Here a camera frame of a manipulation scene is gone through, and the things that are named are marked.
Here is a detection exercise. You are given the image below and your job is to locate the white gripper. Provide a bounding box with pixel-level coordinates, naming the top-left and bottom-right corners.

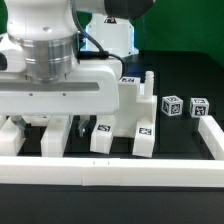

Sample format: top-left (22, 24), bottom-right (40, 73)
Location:
top-left (0, 52), bottom-right (122, 138)

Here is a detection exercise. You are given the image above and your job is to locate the white chair seat part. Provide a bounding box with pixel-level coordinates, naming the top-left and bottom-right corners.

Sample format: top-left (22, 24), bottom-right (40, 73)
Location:
top-left (114, 71), bottom-right (157, 138)

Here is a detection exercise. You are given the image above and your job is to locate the white chair back frame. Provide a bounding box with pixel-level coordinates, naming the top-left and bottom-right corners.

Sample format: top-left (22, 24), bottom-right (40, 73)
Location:
top-left (0, 116), bottom-right (72, 157)

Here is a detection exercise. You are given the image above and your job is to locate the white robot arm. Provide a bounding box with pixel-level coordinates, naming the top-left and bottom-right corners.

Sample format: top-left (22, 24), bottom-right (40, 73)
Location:
top-left (0, 0), bottom-right (155, 131)

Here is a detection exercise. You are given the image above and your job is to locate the white front fence bar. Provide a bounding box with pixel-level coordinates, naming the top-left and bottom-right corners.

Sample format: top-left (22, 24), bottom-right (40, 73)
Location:
top-left (0, 156), bottom-right (224, 187)

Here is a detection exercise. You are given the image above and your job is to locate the white fence bar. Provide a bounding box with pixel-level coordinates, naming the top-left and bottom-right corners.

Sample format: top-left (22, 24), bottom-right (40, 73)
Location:
top-left (198, 116), bottom-right (224, 161)
top-left (0, 156), bottom-right (224, 187)

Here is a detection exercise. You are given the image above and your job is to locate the white right fence bar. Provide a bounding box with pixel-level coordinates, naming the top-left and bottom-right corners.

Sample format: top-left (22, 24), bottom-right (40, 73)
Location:
top-left (198, 116), bottom-right (224, 161)

